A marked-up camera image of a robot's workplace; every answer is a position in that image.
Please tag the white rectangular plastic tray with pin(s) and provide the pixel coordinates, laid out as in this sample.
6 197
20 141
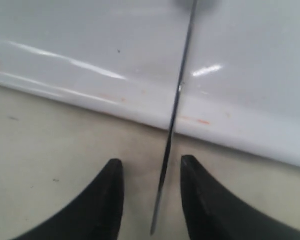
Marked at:
123 58

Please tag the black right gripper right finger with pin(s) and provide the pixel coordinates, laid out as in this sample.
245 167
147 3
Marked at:
212 212

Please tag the thin metal skewer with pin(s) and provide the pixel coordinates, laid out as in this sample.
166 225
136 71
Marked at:
172 123

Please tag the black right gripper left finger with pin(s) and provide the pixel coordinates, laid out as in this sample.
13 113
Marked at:
95 214

